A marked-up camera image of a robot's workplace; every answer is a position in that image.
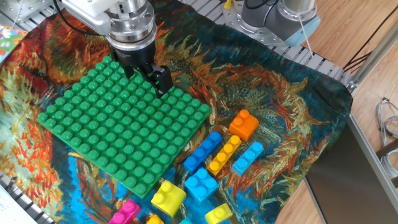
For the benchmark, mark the painted sunflower pattern cloth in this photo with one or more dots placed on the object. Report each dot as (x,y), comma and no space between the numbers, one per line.
(264,77)

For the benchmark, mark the dark grey framed panel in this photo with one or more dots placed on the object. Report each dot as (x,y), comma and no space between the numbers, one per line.
(348,180)

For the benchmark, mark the small yellow single-stud brick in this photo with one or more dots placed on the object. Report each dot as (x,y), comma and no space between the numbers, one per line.
(217,214)

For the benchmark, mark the long orange-yellow brick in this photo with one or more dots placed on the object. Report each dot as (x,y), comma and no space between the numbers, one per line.
(154,221)

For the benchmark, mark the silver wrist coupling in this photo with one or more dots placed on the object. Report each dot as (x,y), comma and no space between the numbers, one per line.
(133,28)

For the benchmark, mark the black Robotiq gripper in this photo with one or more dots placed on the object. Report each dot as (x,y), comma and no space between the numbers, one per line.
(133,56)

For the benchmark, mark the silver perforated metal plate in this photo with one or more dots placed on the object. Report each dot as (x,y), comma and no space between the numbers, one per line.
(31,7)

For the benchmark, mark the light blue square brick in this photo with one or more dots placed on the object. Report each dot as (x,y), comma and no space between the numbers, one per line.
(200,186)

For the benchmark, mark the aluminium frame post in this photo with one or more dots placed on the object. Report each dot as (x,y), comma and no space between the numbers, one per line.
(373,53)

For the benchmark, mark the colourful printed paper sheet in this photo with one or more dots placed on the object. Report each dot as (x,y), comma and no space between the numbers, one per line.
(9,39)

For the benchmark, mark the small yellow-orange four-stud brick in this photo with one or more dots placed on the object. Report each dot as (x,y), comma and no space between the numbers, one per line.
(222,157)

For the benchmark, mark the yellow clip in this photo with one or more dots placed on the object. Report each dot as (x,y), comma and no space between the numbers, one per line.
(228,3)

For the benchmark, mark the dark blue four-stud brick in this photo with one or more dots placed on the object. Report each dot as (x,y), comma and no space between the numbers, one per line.
(202,152)

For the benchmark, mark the brown wooden bar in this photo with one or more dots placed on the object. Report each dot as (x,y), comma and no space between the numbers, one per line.
(388,151)

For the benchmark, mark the green studded baseplate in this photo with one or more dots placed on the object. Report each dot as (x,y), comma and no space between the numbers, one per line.
(109,124)

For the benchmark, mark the white paper sheet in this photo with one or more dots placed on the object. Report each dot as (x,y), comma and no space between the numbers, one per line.
(9,208)

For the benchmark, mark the orange two-stud block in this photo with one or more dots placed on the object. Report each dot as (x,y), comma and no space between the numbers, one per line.
(245,127)

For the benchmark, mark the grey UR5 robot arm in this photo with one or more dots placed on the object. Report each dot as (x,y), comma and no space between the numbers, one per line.
(270,18)

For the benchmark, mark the light blue three-stud brick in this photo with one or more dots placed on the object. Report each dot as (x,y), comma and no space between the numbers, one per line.
(247,160)

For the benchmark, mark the yellow two-stud block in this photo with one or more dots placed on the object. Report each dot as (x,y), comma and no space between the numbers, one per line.
(169,199)

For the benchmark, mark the magenta three-stud brick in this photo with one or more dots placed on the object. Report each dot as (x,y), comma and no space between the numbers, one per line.
(126,214)

